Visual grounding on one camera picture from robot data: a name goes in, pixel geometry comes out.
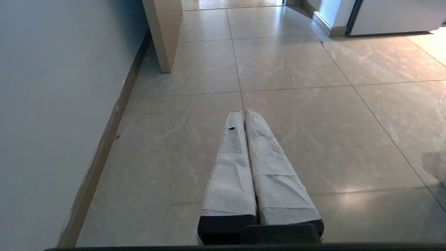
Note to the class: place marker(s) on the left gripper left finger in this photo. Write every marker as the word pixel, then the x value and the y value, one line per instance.
pixel 230 188

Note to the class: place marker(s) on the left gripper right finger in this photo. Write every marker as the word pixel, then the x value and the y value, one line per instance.
pixel 278 188

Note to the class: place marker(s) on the beige door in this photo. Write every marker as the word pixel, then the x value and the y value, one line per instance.
pixel 163 31

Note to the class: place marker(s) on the white door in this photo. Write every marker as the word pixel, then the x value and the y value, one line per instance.
pixel 397 15

